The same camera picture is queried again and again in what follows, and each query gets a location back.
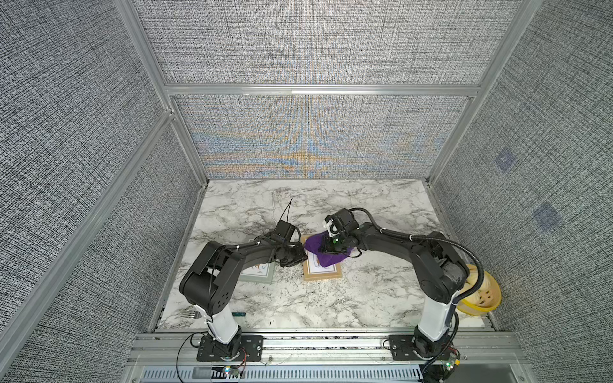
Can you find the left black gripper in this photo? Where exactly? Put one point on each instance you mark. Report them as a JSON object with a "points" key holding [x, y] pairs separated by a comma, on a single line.
{"points": [[300, 256]]}

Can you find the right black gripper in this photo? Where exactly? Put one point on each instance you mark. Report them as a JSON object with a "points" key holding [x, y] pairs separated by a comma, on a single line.
{"points": [[325, 247]]}

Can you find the purple cloth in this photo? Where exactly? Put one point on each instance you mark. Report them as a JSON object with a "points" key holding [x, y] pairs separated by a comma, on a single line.
{"points": [[316, 245]]}

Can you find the light wooden picture frame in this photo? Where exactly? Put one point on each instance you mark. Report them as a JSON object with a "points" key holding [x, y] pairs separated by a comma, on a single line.
{"points": [[312, 269]]}

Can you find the grey green picture frame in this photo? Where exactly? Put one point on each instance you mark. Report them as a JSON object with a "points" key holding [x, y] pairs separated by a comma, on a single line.
{"points": [[260, 273]]}

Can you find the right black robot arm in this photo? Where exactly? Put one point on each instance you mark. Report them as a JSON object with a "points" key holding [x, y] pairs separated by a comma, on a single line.
{"points": [[441, 272]]}

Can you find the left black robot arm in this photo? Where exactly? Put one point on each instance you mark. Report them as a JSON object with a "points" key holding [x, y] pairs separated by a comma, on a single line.
{"points": [[211, 280]]}

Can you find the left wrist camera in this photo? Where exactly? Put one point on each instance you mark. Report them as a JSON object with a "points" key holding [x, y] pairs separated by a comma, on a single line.
{"points": [[284, 231]]}

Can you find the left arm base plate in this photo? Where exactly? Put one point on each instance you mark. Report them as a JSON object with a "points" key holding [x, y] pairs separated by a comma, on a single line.
{"points": [[247, 348]]}

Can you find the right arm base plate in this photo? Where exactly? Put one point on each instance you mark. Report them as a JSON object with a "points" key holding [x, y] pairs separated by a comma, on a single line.
{"points": [[409, 347]]}

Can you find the aluminium front rail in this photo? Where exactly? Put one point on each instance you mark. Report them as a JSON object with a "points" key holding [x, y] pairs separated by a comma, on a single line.
{"points": [[326, 347]]}

